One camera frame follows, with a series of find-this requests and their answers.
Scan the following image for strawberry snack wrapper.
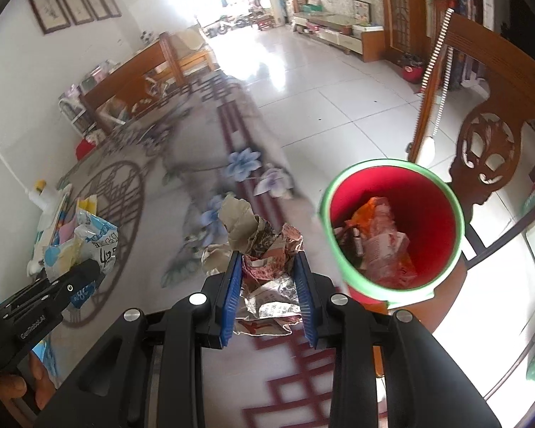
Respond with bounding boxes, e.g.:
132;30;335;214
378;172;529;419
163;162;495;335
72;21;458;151
363;232;417;290

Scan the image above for left hand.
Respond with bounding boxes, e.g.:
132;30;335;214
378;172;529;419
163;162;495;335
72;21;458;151
0;351;56;427

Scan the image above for patterned paper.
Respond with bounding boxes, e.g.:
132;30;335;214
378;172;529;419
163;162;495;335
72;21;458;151
201;194;303;337

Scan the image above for orange snack bag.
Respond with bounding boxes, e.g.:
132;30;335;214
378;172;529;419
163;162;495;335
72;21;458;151
345;197;397;241

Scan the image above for white tv cabinet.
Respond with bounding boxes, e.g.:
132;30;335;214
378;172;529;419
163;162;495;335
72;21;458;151
291;12;386;63

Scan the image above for carved wooden chair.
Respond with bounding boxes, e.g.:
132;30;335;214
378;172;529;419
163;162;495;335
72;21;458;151
407;9;535;268

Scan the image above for red bin with green rim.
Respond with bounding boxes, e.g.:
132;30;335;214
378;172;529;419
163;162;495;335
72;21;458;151
320;159;465;309

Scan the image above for wooden bench sofa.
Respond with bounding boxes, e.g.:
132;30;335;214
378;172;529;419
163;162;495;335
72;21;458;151
79;25;216;133

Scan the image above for blue white snack bag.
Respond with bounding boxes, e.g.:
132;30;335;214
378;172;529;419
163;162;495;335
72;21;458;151
43;208;118;309

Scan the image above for framed wall pictures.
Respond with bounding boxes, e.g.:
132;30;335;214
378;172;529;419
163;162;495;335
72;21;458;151
29;0;122;35

